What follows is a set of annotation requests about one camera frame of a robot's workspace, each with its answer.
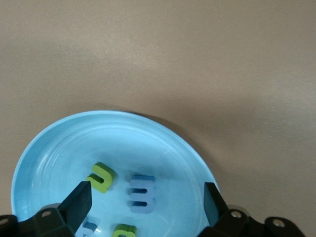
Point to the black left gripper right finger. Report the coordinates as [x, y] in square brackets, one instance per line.
[222, 217]

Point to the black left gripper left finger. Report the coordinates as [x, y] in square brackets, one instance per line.
[69, 212]

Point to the blue letter x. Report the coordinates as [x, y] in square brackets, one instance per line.
[89, 228]

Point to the green letter u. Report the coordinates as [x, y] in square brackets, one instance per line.
[108, 176]

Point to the green letter b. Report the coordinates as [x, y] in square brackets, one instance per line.
[128, 230]

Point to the blue letter m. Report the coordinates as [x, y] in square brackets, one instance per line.
[150, 195]

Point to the blue plate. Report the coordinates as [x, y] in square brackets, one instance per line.
[148, 153]

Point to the brown table cover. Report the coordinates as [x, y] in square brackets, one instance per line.
[158, 49]

